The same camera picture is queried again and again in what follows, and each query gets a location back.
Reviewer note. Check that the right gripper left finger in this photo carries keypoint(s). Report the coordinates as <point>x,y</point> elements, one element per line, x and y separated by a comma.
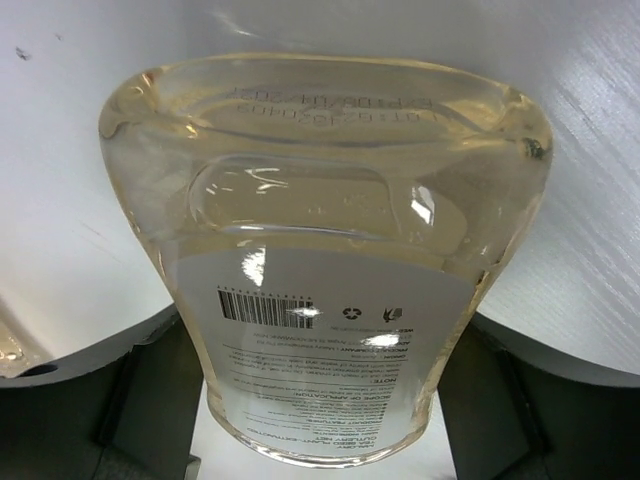
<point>123,408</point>

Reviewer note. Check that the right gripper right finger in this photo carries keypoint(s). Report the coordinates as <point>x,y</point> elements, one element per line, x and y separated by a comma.
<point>515,408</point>

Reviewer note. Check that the amber soap bottle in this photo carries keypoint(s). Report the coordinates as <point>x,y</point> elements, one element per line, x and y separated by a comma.
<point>326,227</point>

